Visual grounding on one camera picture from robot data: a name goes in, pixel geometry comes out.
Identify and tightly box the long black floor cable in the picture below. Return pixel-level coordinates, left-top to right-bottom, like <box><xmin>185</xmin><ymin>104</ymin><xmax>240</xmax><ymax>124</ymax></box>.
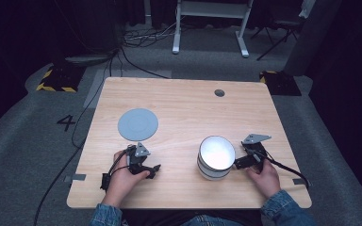
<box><xmin>32</xmin><ymin>46</ymin><xmax>123</xmax><ymax>226</ymax></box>

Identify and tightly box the white round bowl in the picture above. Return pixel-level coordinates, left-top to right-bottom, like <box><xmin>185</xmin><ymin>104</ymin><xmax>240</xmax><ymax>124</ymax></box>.
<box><xmin>196</xmin><ymin>135</ymin><xmax>238</xmax><ymax>182</ymax></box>

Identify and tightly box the white desk frame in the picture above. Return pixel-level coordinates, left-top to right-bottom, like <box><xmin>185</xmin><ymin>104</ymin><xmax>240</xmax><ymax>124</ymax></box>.
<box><xmin>172</xmin><ymin>0</ymin><xmax>255</xmax><ymax>58</ymax></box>

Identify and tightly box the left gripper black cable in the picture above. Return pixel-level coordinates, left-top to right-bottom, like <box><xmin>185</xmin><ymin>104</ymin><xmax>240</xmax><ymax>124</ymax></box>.
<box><xmin>99</xmin><ymin>147</ymin><xmax>136</xmax><ymax>192</ymax></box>

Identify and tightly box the white cloth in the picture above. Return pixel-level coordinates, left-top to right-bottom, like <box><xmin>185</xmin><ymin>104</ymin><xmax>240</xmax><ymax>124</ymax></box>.
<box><xmin>297</xmin><ymin>0</ymin><xmax>317</xmax><ymax>20</ymax></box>

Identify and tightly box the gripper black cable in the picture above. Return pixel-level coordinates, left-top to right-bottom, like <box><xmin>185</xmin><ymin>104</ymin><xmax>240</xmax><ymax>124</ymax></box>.
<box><xmin>99</xmin><ymin>147</ymin><xmax>136</xmax><ymax>192</ymax></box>
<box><xmin>254</xmin><ymin>150</ymin><xmax>311</xmax><ymax>189</ymax></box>

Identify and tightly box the person's right hand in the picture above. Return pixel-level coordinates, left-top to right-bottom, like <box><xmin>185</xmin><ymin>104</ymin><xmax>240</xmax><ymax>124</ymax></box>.
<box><xmin>245</xmin><ymin>157</ymin><xmax>283</xmax><ymax>200</ymax></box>

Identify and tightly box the black stand foot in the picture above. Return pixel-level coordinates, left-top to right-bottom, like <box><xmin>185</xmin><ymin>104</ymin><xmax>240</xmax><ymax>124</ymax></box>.
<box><xmin>63</xmin><ymin>48</ymin><xmax>121</xmax><ymax>68</ymax></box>

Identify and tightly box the black folding chair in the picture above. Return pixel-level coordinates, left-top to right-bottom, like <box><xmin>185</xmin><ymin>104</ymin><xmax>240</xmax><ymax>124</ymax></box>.
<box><xmin>250</xmin><ymin>12</ymin><xmax>304</xmax><ymax>62</ymax></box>

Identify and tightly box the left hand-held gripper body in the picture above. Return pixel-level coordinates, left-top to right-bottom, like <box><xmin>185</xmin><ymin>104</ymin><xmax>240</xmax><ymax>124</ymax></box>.
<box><xmin>125</xmin><ymin>141</ymin><xmax>154</xmax><ymax>177</ymax></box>

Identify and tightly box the black yellow striped base plate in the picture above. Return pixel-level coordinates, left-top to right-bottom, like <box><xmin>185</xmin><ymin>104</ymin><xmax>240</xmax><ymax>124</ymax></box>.
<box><xmin>35</xmin><ymin>63</ymin><xmax>88</xmax><ymax>94</ymax></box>
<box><xmin>258</xmin><ymin>70</ymin><xmax>303</xmax><ymax>97</ymax></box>

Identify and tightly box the person's lap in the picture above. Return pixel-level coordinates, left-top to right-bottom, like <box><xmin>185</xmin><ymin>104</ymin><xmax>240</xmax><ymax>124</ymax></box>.
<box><xmin>122</xmin><ymin>209</ymin><xmax>263</xmax><ymax>226</ymax></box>

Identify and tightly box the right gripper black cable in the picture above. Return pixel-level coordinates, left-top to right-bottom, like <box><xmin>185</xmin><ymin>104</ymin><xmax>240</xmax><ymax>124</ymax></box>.
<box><xmin>254</xmin><ymin>150</ymin><xmax>311</xmax><ymax>189</ymax></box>

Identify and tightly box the grey round coaster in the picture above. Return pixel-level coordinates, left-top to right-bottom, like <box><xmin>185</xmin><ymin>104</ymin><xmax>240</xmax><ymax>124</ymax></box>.
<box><xmin>117</xmin><ymin>107</ymin><xmax>159</xmax><ymax>142</ymax></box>

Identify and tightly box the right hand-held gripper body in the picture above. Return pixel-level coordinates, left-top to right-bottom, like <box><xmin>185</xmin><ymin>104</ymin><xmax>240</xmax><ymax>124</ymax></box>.
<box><xmin>240</xmin><ymin>134</ymin><xmax>272</xmax><ymax>173</ymax></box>

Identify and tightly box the grey pillar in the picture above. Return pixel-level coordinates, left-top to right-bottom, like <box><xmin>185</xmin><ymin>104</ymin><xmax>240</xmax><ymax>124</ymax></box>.
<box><xmin>283</xmin><ymin>0</ymin><xmax>344</xmax><ymax>77</ymax></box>

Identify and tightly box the bundle of floor cables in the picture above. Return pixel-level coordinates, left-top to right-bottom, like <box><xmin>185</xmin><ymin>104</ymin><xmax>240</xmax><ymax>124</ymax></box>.
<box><xmin>122</xmin><ymin>18</ymin><xmax>183</xmax><ymax>49</ymax></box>

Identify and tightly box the person's left hand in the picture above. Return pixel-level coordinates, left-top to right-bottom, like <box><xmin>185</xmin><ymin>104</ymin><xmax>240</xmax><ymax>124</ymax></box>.
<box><xmin>102</xmin><ymin>150</ymin><xmax>151</xmax><ymax>208</ymax></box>

